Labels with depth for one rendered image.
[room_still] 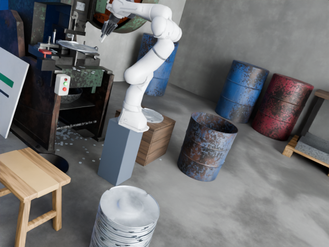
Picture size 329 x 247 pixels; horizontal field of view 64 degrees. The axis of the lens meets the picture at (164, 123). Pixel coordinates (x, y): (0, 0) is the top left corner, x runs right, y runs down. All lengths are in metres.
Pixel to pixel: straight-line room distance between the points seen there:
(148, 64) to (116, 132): 0.50
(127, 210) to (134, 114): 0.67
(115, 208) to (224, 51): 4.09
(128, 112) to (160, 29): 0.56
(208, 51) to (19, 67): 3.62
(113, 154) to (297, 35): 3.64
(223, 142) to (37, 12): 1.71
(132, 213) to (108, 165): 0.68
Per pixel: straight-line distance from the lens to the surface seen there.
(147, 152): 2.15
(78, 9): 2.16
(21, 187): 1.31
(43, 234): 1.57
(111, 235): 1.28
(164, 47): 1.57
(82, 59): 2.15
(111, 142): 1.82
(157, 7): 1.70
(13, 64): 2.33
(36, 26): 2.31
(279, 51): 4.74
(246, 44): 4.88
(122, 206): 1.30
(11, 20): 2.40
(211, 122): 2.48
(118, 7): 1.84
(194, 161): 2.21
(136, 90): 1.70
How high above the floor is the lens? 1.14
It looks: 21 degrees down
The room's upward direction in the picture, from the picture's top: 17 degrees clockwise
